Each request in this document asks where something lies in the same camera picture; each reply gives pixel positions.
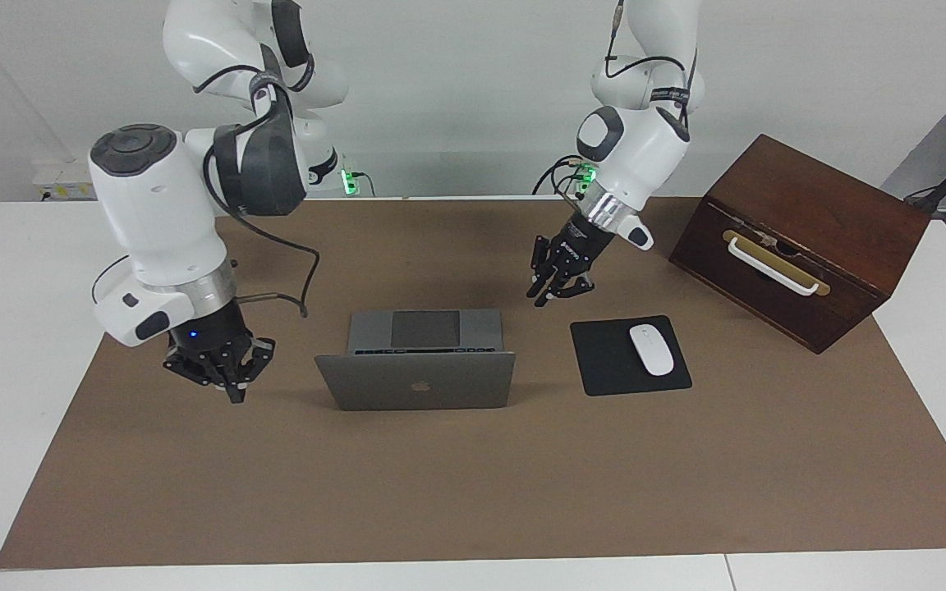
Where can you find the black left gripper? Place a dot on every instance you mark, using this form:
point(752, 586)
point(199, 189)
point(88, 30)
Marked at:
point(571, 246)

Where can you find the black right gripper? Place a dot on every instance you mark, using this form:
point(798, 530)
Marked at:
point(206, 336)

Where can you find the grey laptop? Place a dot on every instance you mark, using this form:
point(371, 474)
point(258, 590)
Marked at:
point(415, 382)

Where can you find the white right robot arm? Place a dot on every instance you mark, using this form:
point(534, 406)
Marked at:
point(161, 213)

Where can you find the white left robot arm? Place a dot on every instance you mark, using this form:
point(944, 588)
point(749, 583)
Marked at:
point(637, 156)

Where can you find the black mouse pad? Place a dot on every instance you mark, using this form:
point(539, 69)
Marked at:
point(604, 361)

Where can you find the white computer mouse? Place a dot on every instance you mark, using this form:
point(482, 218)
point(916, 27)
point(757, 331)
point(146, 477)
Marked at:
point(652, 351)

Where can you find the brown table mat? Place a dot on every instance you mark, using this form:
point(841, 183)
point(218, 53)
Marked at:
point(440, 492)

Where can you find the white power strip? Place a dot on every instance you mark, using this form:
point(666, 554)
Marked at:
point(58, 176)

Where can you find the dark wooden box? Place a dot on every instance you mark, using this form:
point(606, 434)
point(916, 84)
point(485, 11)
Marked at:
point(851, 238)

